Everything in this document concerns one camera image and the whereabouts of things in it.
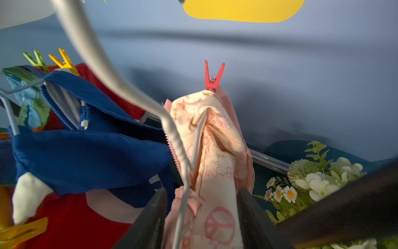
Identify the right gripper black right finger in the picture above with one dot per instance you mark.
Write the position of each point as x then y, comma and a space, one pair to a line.
257, 230

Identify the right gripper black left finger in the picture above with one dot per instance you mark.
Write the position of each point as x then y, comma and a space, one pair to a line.
147, 231

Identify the pink kids jacket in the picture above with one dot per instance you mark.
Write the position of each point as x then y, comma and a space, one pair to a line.
222, 164

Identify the white wire hanger pink jacket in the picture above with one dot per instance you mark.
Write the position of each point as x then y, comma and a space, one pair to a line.
79, 31

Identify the white hanger blue jacket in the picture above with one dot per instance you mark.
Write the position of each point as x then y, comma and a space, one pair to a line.
7, 104

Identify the artificial white flowers plant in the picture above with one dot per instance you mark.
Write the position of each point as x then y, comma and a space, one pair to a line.
309, 180

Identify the blue red white jacket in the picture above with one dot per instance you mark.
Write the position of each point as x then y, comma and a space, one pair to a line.
91, 179

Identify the black clothes rack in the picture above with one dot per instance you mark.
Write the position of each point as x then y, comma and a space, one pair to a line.
367, 208

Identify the yellow clothespin lower blue jacket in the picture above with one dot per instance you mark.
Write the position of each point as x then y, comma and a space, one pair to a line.
15, 235

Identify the yellow clothespin blue jacket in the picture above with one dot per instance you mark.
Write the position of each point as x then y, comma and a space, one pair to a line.
15, 235
66, 63

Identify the rainbow striped jacket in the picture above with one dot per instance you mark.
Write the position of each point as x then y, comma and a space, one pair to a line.
35, 111

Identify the yellow clothespin top blue jacket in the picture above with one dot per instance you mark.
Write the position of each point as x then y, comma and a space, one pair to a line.
66, 63

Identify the green clothespin rainbow jacket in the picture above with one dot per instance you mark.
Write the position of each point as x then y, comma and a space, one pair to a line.
38, 61

